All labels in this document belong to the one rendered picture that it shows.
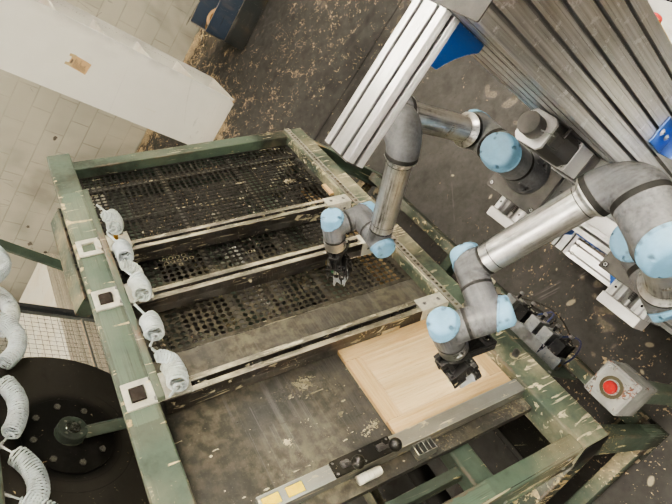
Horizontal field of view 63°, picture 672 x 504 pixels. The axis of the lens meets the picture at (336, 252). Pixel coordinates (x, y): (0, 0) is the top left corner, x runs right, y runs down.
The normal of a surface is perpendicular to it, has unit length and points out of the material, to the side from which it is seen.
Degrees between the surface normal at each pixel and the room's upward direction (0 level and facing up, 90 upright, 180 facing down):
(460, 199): 0
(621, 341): 0
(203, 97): 90
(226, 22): 90
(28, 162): 90
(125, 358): 58
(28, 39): 90
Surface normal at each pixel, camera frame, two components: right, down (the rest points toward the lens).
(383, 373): 0.11, -0.78
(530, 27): 0.49, 0.57
